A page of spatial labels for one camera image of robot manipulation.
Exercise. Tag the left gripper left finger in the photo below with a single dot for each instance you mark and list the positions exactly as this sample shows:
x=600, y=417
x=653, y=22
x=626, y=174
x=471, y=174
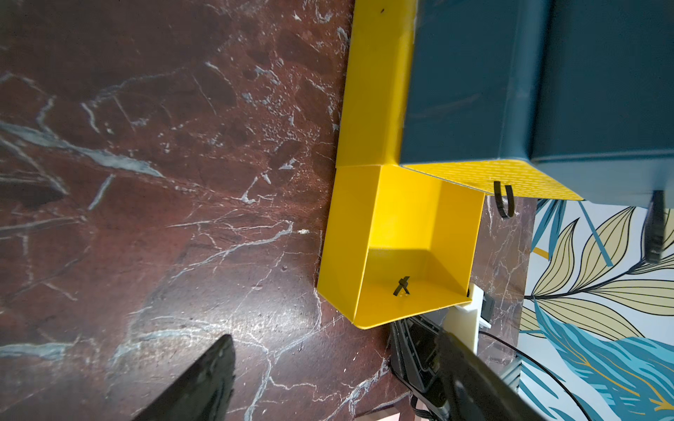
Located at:
x=203, y=391

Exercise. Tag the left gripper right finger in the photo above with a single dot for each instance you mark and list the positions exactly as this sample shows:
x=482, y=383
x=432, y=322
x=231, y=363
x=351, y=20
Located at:
x=472, y=389

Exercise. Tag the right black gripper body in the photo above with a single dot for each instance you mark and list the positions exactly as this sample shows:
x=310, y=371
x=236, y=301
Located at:
x=415, y=362

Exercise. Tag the teal yellow drawer cabinet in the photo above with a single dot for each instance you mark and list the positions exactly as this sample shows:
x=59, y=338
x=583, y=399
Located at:
x=448, y=102

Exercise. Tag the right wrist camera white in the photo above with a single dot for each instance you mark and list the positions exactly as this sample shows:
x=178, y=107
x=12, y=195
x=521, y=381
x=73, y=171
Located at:
x=465, y=321

